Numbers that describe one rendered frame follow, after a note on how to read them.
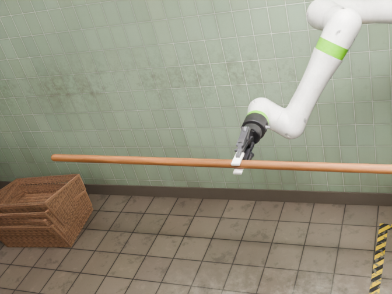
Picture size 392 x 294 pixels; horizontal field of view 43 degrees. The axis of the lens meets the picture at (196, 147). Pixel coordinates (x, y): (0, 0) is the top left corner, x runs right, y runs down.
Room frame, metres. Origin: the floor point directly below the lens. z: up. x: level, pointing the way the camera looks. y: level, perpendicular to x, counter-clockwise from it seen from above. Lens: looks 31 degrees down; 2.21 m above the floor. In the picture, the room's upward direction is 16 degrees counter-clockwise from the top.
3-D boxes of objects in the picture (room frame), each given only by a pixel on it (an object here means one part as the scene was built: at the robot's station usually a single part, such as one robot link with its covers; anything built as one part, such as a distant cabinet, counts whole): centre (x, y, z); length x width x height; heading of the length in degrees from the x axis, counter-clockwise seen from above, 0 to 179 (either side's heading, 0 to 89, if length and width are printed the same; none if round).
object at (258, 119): (1.65, -0.24, 1.23); 0.12 x 0.06 x 0.09; 62
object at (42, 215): (3.05, 1.23, 0.26); 0.56 x 0.49 x 0.28; 68
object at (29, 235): (3.06, 1.23, 0.14); 0.56 x 0.49 x 0.28; 68
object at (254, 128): (1.58, -0.20, 1.23); 0.09 x 0.07 x 0.08; 152
